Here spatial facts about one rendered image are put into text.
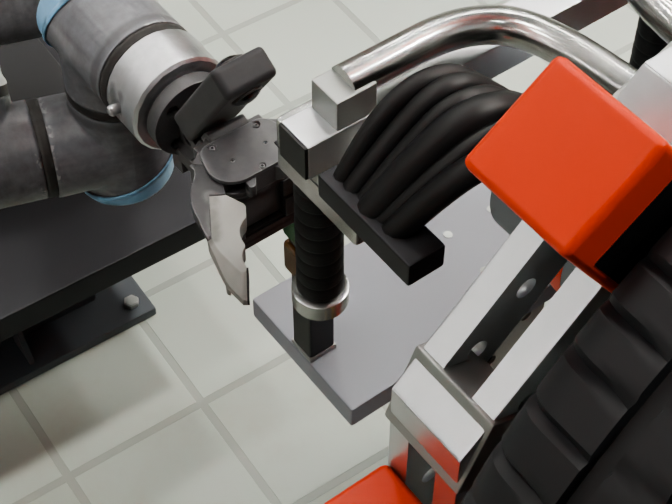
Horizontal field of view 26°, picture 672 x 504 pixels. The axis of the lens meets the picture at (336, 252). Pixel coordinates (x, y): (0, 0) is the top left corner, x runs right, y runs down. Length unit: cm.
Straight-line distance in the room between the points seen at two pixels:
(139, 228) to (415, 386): 99
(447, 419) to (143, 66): 47
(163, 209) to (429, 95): 96
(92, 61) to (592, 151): 60
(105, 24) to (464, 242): 52
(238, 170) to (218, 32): 136
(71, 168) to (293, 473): 73
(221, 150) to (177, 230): 66
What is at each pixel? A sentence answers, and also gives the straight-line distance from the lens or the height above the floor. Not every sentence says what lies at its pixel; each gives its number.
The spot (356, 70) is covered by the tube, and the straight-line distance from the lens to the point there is 90.
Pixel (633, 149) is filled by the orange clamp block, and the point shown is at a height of 116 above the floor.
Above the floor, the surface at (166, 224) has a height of 30.
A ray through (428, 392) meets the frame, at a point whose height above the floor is 97.
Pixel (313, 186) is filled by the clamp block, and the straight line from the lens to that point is 96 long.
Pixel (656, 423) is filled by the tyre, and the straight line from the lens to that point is 68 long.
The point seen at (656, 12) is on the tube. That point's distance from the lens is 97.
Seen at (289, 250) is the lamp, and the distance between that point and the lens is 133.
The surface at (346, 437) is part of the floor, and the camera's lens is 192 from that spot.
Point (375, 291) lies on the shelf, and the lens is 150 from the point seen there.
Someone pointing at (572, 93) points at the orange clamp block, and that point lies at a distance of 69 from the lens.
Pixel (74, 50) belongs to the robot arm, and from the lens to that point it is 121.
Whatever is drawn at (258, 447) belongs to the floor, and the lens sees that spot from 192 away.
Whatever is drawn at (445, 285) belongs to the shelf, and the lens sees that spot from 150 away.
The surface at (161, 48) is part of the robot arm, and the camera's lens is 116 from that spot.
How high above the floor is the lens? 164
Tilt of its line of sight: 51 degrees down
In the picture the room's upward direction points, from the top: straight up
